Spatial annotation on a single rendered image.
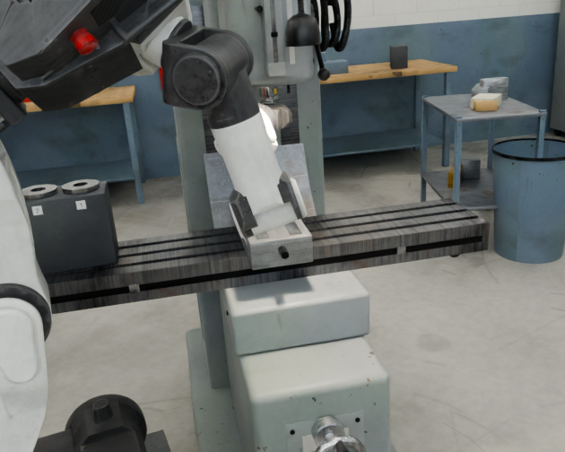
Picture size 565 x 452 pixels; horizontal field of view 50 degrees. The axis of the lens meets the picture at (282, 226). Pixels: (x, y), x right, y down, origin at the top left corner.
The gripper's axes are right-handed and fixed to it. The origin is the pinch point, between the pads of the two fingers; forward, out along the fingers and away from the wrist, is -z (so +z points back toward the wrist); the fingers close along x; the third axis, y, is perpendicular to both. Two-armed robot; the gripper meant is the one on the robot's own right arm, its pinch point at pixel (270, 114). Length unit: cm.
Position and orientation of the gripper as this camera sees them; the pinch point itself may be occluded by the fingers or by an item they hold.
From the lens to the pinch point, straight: 154.6
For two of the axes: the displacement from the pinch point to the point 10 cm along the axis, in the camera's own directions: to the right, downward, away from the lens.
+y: 0.6, 9.4, 3.4
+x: -9.7, -0.2, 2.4
